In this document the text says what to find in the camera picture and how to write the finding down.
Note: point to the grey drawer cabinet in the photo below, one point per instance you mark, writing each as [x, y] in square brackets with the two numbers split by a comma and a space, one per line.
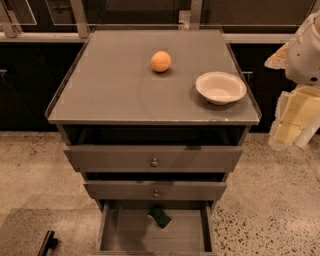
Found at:
[113, 97]

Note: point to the white paper bowl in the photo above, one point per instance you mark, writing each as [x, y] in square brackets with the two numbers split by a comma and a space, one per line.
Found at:
[220, 88]

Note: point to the grey top drawer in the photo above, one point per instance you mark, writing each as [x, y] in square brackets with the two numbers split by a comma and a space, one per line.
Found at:
[153, 159]

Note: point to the orange fruit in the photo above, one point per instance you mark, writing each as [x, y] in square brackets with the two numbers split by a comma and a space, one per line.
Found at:
[160, 61]

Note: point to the dark background cabinets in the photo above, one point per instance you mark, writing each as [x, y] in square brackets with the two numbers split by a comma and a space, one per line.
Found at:
[30, 74]

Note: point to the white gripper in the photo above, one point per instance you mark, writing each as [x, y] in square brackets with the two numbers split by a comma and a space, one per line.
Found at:
[304, 61]

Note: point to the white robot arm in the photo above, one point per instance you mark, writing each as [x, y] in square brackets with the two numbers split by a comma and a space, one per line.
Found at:
[297, 115]

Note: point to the black object on floor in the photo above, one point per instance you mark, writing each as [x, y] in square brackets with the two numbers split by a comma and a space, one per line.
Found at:
[49, 242]

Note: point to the grey drawer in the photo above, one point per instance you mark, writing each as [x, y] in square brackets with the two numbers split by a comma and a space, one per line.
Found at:
[153, 159]
[126, 229]
[155, 190]

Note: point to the grey middle drawer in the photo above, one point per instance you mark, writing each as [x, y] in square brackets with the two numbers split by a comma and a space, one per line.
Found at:
[155, 190]

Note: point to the grey bottom drawer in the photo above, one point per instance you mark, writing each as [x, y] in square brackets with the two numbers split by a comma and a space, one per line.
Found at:
[126, 229]

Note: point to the metal railing frame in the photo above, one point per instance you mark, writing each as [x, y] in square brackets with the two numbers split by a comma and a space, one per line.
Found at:
[242, 21]

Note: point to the green yellow sponge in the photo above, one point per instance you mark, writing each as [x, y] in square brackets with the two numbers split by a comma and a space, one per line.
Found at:
[160, 218]

